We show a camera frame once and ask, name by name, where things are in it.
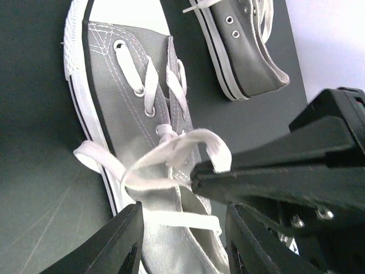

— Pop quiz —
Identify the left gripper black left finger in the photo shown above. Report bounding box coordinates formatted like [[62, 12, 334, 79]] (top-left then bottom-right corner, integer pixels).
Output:
[[42, 202, 144, 274]]

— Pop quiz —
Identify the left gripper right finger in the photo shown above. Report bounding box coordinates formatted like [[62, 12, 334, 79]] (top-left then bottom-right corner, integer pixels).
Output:
[[225, 203, 323, 273]]

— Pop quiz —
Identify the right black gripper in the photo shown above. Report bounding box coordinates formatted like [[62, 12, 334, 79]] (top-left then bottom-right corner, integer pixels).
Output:
[[191, 87, 364, 273]]

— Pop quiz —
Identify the grey sneaker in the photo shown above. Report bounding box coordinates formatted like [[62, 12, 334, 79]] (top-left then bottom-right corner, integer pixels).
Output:
[[63, 0, 232, 273], [183, 0, 290, 101]]

